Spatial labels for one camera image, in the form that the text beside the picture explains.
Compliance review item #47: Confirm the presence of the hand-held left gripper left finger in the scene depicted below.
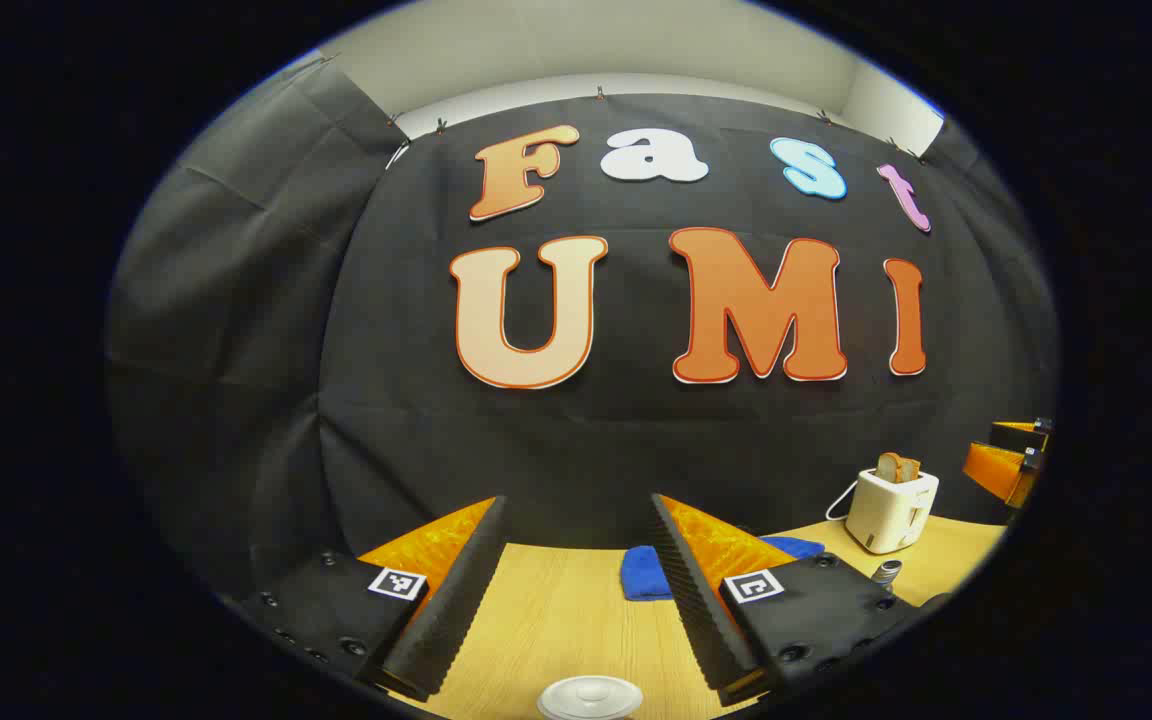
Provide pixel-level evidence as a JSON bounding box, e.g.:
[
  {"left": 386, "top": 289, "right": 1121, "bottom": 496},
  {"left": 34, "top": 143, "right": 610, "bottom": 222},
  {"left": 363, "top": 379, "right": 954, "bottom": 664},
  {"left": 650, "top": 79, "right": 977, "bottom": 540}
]
[{"left": 236, "top": 495, "right": 512, "bottom": 703}]

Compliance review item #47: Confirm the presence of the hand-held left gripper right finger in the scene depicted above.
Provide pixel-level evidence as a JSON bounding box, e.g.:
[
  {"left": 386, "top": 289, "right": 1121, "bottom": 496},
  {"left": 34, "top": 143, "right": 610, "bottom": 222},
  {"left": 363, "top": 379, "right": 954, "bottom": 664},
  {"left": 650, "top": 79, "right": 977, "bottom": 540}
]
[{"left": 648, "top": 492, "right": 922, "bottom": 709}]

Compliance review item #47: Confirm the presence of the blue towel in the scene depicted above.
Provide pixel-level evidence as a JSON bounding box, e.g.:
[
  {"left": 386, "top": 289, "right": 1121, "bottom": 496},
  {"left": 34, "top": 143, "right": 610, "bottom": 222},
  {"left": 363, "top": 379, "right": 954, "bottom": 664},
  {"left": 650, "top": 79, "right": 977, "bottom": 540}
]
[{"left": 620, "top": 536, "right": 825, "bottom": 602}]

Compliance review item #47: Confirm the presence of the white toaster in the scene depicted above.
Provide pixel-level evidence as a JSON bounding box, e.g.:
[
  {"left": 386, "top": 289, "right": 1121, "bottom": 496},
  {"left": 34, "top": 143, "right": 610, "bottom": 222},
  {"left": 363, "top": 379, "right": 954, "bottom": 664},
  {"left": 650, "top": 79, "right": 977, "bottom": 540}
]
[{"left": 844, "top": 466, "right": 940, "bottom": 556}]

